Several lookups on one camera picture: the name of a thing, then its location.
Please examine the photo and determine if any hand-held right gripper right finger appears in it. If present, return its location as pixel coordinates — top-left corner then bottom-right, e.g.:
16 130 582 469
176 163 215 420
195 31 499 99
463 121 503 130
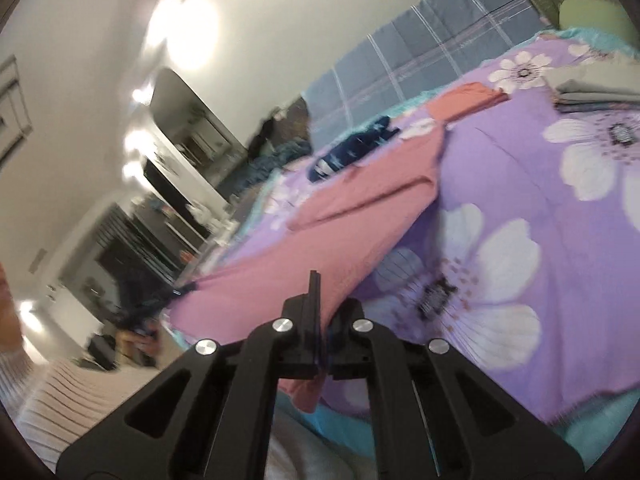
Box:
324 300 586 480

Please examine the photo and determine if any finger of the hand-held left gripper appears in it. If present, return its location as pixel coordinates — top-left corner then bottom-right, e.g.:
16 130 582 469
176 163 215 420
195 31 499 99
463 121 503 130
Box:
160 282 201 311

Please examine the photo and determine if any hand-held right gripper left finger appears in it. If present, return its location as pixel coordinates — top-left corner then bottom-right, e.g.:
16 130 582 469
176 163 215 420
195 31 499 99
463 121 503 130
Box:
55 270 323 480

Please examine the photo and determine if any pink long-sleeve shirt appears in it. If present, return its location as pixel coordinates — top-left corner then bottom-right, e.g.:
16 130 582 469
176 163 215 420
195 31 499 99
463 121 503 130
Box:
167 120 446 413

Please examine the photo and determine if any stack of folded grey clothes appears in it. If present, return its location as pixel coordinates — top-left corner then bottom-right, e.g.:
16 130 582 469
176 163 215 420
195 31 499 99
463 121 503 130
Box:
542 62 640 113

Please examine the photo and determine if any person's left hand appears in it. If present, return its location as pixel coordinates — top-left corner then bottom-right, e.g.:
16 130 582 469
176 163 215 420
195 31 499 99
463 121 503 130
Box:
119 327 162 367

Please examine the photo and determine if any dark cabinet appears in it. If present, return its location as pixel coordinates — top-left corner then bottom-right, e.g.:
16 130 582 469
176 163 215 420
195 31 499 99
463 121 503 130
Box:
60 200 221 361

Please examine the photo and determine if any person's grey clothing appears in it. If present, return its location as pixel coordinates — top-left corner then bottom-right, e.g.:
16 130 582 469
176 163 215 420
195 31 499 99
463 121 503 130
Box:
265 400 381 480

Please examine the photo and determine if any blue fuzzy blanket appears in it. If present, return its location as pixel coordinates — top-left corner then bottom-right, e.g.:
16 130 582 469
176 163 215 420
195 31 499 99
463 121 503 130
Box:
227 140 313 201

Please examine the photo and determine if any navy star-print garment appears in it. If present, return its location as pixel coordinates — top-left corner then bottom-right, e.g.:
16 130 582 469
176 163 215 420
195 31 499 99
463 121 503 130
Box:
306 116 401 184

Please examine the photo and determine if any black garment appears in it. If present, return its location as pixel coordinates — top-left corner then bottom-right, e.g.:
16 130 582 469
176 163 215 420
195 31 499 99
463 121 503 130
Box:
247 107 291 158

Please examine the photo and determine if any dark floral pillow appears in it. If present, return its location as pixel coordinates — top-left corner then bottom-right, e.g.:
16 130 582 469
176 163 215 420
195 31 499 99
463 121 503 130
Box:
280 97 313 143

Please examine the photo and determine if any purple floral bedsheet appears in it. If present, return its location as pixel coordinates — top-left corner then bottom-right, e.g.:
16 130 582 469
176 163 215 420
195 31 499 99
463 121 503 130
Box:
165 25 640 480

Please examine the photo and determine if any folded coral garment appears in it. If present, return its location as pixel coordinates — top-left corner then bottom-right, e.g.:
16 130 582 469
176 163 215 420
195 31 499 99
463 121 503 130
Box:
425 82 511 123

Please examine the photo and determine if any blue plaid headboard cover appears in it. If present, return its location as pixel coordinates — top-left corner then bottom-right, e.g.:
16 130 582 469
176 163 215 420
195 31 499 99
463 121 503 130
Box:
302 0 556 133

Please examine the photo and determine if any green pillow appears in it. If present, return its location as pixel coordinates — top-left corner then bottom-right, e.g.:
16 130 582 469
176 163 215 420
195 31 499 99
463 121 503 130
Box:
557 0 638 43

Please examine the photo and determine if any arched wall mirror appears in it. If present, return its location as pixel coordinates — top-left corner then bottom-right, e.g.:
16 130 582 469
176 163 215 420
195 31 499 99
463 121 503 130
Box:
150 70 251 181

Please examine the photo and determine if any framed wall picture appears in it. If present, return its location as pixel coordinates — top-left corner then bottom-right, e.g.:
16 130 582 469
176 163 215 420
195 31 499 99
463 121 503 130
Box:
0 55 33 166

